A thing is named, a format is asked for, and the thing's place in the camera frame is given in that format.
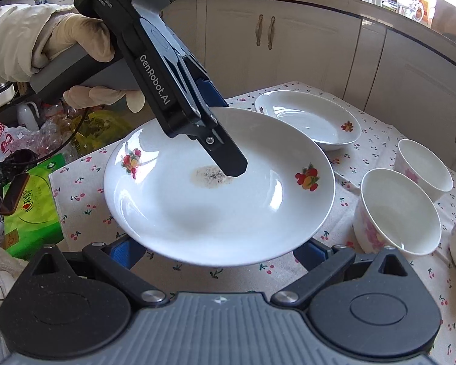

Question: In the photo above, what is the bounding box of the cherry-print tablecloth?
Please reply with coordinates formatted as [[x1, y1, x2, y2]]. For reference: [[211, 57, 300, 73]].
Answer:
[[49, 81, 456, 365]]

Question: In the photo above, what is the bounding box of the white tray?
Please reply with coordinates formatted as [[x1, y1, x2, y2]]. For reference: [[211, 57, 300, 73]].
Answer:
[[0, 83, 16, 113]]

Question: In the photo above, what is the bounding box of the white cloth bag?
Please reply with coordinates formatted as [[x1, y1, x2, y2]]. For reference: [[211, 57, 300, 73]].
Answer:
[[0, 241, 31, 365]]

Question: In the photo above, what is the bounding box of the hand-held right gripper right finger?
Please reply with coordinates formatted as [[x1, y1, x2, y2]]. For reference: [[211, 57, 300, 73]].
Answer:
[[270, 238, 419, 310]]

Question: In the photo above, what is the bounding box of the stained white fruit-print plate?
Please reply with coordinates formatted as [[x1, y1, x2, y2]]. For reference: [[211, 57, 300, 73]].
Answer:
[[103, 106, 336, 267]]

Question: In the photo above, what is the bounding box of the white red-print plastic bag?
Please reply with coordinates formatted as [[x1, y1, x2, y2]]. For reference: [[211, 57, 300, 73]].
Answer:
[[0, 114, 23, 162]]

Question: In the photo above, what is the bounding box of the yellow plastic bag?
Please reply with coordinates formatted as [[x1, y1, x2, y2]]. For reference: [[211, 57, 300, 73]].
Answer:
[[74, 110, 133, 149]]

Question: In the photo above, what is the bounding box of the clear plastic bag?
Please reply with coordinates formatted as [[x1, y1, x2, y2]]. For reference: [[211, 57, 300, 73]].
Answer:
[[21, 114, 80, 164]]

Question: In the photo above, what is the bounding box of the black cable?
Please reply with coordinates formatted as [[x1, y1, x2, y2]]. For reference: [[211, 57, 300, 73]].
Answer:
[[0, 106, 90, 168]]

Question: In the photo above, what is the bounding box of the white jug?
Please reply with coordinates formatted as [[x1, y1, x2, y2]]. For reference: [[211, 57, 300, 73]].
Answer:
[[17, 102, 40, 132]]

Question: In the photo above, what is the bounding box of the green tissue box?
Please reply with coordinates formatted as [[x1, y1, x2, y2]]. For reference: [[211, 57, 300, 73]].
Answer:
[[3, 152, 67, 261]]

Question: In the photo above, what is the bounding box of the glass mug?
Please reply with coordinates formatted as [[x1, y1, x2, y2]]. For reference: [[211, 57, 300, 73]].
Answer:
[[399, 0, 434, 23]]

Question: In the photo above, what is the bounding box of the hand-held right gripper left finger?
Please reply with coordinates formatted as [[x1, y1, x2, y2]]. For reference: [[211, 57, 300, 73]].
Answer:
[[36, 236, 170, 309]]

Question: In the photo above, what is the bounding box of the person's left hand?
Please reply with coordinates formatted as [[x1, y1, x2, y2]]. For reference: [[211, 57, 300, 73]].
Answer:
[[30, 12, 147, 112]]

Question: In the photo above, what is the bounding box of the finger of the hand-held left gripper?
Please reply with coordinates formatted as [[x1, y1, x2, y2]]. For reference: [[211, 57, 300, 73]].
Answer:
[[142, 19, 249, 178], [175, 42, 229, 110]]

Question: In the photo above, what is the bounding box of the person's left forearm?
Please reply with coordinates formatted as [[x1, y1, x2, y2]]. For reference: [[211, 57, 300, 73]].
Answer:
[[0, 4, 61, 88]]

